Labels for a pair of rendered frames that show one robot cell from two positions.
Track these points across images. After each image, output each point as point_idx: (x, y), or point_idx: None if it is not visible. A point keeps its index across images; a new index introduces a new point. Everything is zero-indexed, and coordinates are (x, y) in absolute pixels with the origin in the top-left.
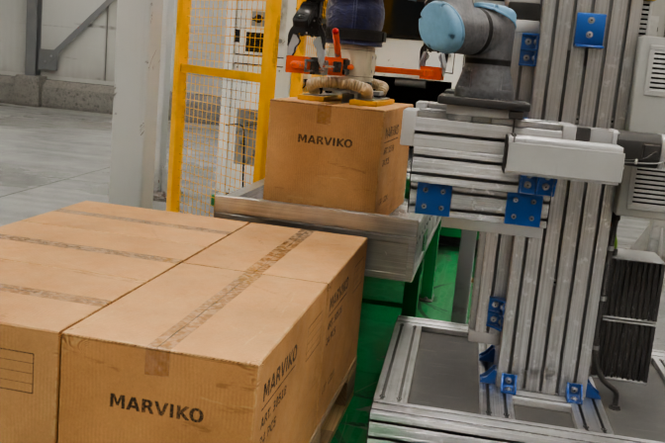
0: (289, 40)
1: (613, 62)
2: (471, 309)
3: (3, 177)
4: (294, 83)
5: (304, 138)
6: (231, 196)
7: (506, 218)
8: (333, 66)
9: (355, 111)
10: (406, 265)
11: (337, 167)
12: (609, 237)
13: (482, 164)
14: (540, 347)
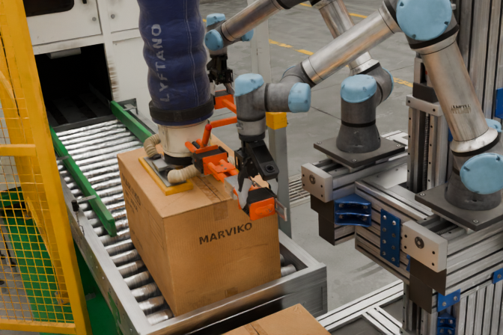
0: (241, 185)
1: None
2: (424, 330)
3: None
4: (27, 123)
5: (205, 239)
6: (156, 327)
7: (494, 280)
8: (251, 177)
9: None
10: (322, 303)
11: (242, 250)
12: (213, 108)
13: (491, 256)
14: (479, 334)
